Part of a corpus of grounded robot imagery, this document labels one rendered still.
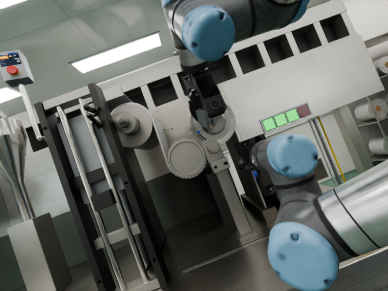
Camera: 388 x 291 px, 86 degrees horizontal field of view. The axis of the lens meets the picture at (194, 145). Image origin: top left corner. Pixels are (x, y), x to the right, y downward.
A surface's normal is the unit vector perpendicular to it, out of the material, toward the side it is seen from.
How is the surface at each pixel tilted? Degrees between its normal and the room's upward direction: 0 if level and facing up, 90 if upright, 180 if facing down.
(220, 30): 140
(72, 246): 90
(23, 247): 90
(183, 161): 90
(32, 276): 90
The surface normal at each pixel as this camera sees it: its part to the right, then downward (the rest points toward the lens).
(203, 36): 0.32, 0.67
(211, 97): -0.03, -0.24
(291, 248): -0.47, 0.15
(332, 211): -0.76, -0.46
